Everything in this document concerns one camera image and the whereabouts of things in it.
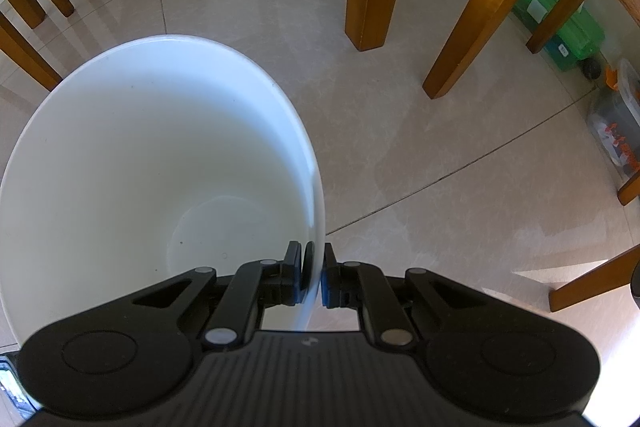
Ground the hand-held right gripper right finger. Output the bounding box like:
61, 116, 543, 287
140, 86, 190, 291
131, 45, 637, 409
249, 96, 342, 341
322, 243, 561, 349

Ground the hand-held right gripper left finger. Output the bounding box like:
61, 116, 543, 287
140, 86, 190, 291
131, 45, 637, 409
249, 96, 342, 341
50, 241, 316, 354

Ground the white plastic bin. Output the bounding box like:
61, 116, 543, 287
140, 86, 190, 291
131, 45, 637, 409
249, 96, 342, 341
0, 35, 328, 410

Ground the clear plastic storage box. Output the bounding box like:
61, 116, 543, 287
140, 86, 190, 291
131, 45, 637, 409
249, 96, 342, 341
587, 59, 640, 180

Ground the green plastic storage box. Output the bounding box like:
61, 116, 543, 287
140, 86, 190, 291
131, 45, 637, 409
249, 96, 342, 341
512, 0, 606, 72

